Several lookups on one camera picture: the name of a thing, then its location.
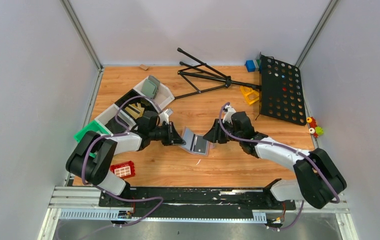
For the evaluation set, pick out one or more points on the grey green pouch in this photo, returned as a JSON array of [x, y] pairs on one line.
[[150, 87]]

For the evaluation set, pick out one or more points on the yellow toy frame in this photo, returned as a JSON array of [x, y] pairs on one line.
[[250, 95]]

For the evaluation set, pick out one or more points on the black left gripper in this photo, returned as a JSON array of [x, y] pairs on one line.
[[170, 134]]

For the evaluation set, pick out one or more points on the blue toy block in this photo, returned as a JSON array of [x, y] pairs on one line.
[[253, 65]]

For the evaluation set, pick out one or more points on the black folding tripod stand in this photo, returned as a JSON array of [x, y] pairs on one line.
[[205, 72]]

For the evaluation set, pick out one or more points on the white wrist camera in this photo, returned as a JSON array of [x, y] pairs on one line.
[[229, 111], [165, 115]]

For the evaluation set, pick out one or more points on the black perforated music tray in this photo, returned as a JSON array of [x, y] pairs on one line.
[[281, 93]]

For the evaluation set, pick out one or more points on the red yellow toy piece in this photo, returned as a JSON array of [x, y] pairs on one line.
[[311, 122]]

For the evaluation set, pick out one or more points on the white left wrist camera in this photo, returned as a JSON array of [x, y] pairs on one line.
[[165, 115]]

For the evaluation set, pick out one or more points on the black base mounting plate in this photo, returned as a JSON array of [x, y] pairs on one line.
[[197, 202]]

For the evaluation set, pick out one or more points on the green white toy piece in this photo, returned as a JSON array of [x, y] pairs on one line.
[[316, 131]]

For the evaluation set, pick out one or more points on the white bin far end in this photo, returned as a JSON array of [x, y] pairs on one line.
[[163, 98]]

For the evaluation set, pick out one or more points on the black VIP credit card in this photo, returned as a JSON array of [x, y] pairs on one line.
[[199, 146]]

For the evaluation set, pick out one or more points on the tan black item in bin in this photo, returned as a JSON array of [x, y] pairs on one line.
[[135, 110]]

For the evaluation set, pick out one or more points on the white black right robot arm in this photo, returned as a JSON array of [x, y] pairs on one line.
[[318, 181]]

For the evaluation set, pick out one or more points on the white bin near green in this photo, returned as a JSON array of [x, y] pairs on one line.
[[112, 112]]

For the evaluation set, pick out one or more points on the green plastic bin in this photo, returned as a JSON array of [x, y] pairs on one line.
[[85, 132]]

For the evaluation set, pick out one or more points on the small wooden block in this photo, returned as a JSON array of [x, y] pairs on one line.
[[144, 67]]

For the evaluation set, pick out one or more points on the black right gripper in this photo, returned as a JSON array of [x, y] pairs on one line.
[[217, 131]]

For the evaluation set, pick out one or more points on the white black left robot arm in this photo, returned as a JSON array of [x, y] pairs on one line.
[[92, 158]]

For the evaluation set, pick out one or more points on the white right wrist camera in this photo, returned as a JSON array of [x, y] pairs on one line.
[[229, 111]]

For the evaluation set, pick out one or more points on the black plastic bin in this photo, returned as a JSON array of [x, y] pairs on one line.
[[149, 106]]

